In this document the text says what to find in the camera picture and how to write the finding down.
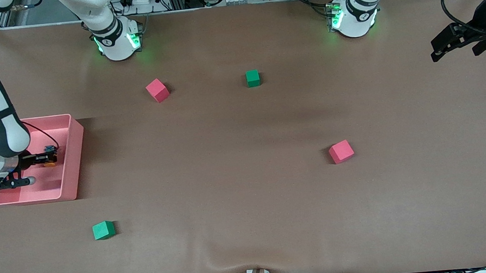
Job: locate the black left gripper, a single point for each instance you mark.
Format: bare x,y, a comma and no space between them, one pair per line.
477,28

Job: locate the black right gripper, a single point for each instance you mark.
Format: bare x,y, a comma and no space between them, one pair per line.
26,160

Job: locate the orange push button switch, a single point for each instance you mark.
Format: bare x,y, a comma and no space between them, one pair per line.
50,149

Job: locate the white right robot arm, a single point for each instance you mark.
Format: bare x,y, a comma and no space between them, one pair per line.
118,44

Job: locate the pink plastic bin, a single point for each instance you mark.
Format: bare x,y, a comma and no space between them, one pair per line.
74,169

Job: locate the green cube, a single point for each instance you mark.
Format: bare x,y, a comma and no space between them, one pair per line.
253,78
103,230

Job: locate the pink cube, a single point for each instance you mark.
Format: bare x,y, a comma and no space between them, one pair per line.
341,151
157,90

